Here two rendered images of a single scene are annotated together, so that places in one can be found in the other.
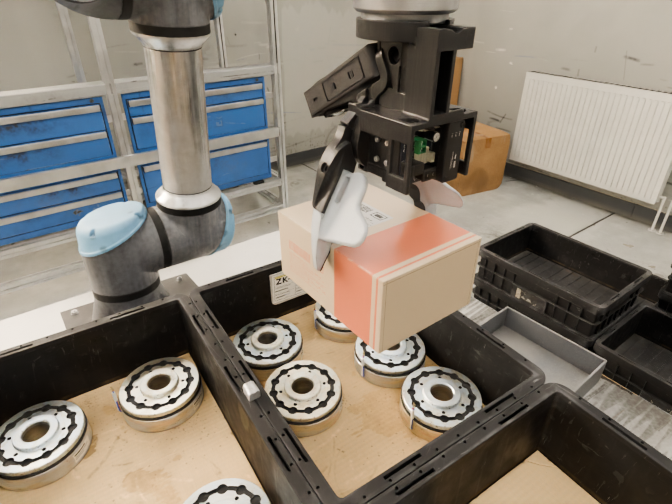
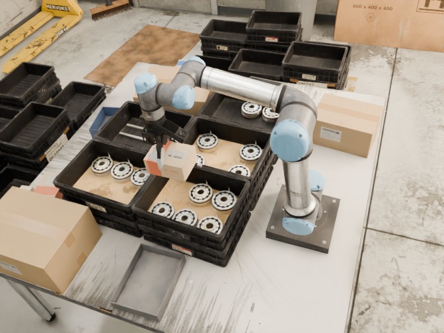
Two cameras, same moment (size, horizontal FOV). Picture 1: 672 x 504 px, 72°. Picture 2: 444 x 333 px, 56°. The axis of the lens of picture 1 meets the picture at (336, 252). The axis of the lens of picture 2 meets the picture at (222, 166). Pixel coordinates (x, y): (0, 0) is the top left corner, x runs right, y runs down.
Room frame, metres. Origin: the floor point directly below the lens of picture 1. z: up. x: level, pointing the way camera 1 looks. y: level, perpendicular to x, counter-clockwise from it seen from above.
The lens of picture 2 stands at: (1.49, -0.39, 2.20)
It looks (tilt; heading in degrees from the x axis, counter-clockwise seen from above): 46 degrees down; 153
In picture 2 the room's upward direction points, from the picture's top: 7 degrees counter-clockwise
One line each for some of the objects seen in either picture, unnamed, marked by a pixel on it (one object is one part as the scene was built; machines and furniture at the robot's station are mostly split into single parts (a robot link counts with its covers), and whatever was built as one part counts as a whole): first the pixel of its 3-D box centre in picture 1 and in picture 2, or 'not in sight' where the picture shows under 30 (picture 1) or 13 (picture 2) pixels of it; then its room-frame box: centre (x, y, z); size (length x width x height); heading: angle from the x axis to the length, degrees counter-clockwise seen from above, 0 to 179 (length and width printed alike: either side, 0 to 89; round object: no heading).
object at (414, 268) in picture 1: (372, 256); (170, 159); (0.39, -0.04, 1.08); 0.16 x 0.12 x 0.07; 37
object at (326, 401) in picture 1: (302, 389); (200, 192); (0.43, 0.04, 0.86); 0.10 x 0.10 x 0.01
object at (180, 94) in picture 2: not in sight; (178, 92); (0.44, 0.02, 1.40); 0.11 x 0.11 x 0.08; 37
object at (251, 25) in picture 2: not in sight; (274, 46); (-0.94, 1.48, 0.37); 0.42 x 0.34 x 0.46; 37
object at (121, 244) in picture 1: (121, 245); (308, 188); (0.71, 0.38, 0.91); 0.13 x 0.12 x 0.14; 127
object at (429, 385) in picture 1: (441, 393); (161, 210); (0.41, -0.14, 0.86); 0.05 x 0.05 x 0.01
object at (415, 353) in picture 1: (390, 347); (184, 219); (0.50, -0.08, 0.86); 0.10 x 0.10 x 0.01
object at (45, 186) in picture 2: not in sight; (52, 189); (-0.13, -0.48, 0.74); 0.16 x 0.12 x 0.07; 139
